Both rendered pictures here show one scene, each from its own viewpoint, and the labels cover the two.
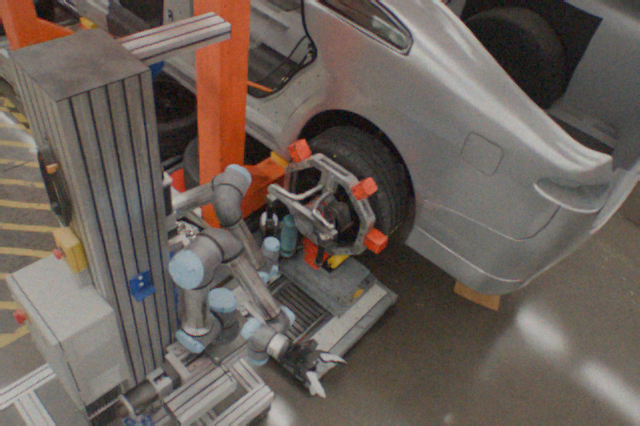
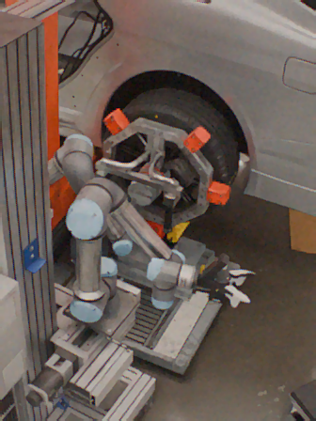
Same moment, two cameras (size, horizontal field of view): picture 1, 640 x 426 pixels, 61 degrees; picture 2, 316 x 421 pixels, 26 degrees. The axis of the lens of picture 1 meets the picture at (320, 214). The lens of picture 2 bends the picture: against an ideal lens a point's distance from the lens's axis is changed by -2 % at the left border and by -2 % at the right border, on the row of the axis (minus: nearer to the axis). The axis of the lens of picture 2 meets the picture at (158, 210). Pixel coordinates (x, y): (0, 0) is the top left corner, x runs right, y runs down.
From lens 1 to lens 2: 81 cm
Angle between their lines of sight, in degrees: 10
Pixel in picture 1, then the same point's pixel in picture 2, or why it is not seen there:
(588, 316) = not seen: outside the picture
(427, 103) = (240, 40)
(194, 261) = (92, 206)
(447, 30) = not seen: outside the picture
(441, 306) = (284, 266)
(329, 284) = not seen: hidden behind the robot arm
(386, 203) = (220, 150)
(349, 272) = (185, 251)
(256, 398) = (139, 387)
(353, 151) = (174, 107)
